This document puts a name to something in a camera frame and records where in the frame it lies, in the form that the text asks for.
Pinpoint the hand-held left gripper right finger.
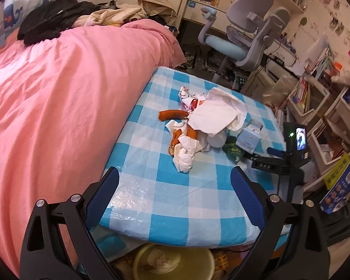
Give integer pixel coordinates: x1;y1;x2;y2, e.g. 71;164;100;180
230;166;330;280

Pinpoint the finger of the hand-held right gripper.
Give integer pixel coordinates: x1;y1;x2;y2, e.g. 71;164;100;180
267;148;287;158

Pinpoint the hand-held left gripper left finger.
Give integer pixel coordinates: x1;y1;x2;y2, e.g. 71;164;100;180
19;166;120;280

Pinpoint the clear plastic bottle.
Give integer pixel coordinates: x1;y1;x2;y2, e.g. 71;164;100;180
207;130;228;149

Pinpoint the large white tissue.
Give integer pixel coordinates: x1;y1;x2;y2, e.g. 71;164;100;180
188;87;248;136

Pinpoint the light blue carton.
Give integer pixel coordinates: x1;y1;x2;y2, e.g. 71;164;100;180
236;121;264;154

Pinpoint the green wrapper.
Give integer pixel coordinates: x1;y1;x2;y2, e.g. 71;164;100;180
223;136;244;162

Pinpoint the blue cardboard box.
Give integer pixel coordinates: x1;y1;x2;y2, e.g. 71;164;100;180
319;153;350;215

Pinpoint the row of books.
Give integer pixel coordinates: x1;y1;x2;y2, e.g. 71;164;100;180
292;79;312;111

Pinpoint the clear plastic bag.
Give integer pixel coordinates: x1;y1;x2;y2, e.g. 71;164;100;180
262;74;298;105

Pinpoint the blue white checkered tablecloth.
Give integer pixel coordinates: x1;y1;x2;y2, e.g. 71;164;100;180
98;66;289;247

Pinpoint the white storage rack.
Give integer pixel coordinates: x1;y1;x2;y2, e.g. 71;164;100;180
286;76;350;164

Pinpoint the crumpled white tissue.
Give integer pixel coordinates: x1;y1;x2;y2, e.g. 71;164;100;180
172;136;202;173

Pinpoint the yellow bucket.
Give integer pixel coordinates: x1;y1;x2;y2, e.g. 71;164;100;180
133;243;215;280

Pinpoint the white tissue wad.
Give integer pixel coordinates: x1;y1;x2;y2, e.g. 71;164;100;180
147;249;181;269

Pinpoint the pink blanket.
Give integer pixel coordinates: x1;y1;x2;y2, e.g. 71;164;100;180
0;19;187;272

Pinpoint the red white snack wrapper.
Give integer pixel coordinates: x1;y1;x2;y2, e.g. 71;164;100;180
178;86;206;113

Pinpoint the long sausage piece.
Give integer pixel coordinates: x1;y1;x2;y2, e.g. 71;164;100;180
159;110;190;121

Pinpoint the grey blue office chair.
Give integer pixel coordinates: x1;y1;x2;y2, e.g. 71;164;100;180
198;0;291;82

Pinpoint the beige clothing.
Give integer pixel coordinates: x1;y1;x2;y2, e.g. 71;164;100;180
74;6;148;27

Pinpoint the black clothing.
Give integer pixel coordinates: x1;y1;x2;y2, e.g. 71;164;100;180
17;0;105;46

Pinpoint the tan cloth bag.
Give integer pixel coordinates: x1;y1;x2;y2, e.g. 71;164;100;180
134;0;177;21

